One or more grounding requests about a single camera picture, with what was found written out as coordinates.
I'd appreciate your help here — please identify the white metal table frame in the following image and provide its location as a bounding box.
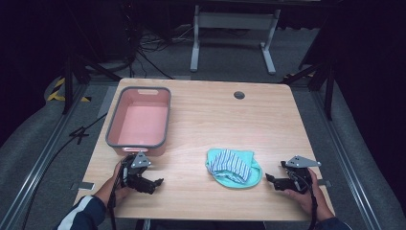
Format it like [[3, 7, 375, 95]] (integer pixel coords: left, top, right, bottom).
[[190, 4, 282, 76]]

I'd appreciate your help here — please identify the person's left hand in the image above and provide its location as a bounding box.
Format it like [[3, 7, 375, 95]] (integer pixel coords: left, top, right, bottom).
[[112, 162, 132, 207]]

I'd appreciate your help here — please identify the right hand-held gripper cable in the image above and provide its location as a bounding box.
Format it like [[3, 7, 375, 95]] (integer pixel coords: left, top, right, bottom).
[[288, 172, 320, 230]]

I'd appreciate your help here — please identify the long black floor cable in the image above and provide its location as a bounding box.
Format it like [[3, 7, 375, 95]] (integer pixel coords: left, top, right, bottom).
[[19, 112, 109, 230]]

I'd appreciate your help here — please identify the bundle of black floor cables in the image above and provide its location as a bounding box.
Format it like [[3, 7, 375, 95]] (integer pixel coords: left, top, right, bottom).
[[125, 18, 196, 81]]

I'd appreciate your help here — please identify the hand-held gripper cable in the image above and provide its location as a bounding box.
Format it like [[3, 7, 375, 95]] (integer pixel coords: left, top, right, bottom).
[[288, 172, 320, 230], [107, 163, 126, 230]]

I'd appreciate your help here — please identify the black tripod stand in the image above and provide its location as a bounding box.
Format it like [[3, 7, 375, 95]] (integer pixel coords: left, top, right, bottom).
[[280, 57, 337, 122], [60, 47, 123, 115]]

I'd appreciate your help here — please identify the left hand-held gripper cable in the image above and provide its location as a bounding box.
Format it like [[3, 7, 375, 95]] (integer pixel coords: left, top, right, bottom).
[[107, 163, 126, 230]]

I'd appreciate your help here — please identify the teal and striped cloth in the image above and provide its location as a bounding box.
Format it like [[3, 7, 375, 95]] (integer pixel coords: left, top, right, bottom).
[[205, 148, 263, 190]]

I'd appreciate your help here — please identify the yellow and black floor tape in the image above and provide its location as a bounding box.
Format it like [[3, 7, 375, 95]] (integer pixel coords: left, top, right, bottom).
[[46, 77, 93, 104]]

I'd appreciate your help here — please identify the aluminium floor rail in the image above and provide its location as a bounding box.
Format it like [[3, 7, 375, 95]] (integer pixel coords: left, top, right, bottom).
[[0, 81, 120, 230], [309, 90, 384, 230]]

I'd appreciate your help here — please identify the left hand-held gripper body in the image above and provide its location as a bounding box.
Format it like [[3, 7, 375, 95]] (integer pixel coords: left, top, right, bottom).
[[120, 150, 155, 196]]

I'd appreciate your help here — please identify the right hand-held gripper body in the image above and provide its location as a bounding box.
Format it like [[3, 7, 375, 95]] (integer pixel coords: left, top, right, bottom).
[[273, 154, 322, 195]]

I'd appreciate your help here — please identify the pink basin with grey rim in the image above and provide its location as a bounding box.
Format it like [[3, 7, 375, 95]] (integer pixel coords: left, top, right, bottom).
[[104, 85, 172, 158]]

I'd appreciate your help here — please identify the person's right hand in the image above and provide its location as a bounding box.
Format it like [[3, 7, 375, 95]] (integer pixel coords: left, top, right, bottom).
[[282, 168, 335, 222]]

